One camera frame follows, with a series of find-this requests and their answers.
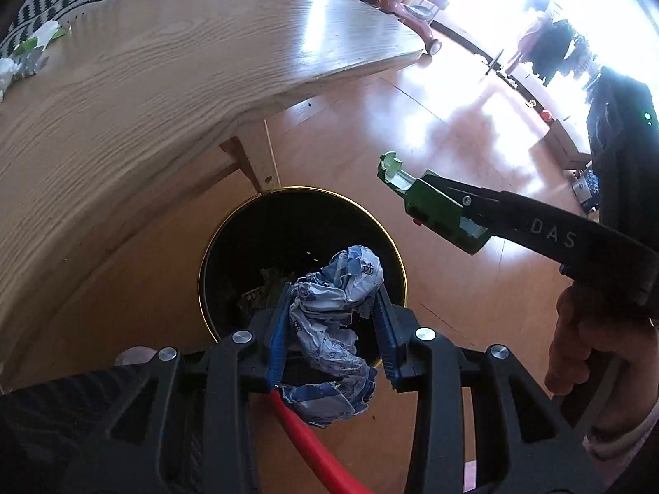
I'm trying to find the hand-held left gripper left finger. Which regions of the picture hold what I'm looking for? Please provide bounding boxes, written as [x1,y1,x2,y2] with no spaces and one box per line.
[59,280,294,494]

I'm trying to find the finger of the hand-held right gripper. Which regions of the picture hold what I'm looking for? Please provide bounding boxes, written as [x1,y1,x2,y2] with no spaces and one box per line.
[426,172,508,238]

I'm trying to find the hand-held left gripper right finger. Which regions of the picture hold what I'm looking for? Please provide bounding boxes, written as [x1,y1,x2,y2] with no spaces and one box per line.
[373,285,605,494]

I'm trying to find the blue white wrapper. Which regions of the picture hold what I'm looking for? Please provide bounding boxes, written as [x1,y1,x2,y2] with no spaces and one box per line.
[278,245,384,429]

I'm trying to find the black trash bin gold rim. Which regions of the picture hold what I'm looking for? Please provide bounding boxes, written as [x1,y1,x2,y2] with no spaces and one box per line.
[198,188,409,368]

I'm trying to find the person's right forearm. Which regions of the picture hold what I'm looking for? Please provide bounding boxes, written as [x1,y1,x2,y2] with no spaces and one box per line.
[584,401,659,461]

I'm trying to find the person's right hand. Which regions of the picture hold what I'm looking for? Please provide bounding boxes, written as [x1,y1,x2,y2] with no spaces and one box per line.
[546,287,659,425]

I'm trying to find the cardboard box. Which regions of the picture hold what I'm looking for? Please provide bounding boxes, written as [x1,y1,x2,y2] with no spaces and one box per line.
[546,118,593,170]

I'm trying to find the wooden table leg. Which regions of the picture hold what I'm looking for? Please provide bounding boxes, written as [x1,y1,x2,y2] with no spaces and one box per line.
[220,118,281,196]

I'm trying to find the clothes rack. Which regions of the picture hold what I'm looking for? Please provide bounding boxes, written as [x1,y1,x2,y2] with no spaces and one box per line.
[515,7,598,86]

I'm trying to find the ride-on toy car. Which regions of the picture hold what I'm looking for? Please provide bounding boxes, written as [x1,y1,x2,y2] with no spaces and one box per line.
[378,0,444,55]

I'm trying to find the clear plastic bag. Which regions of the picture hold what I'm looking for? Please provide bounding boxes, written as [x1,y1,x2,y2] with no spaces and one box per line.
[15,21,70,63]

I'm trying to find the red hose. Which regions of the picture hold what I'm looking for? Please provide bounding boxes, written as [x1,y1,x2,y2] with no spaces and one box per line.
[270,390,374,494]

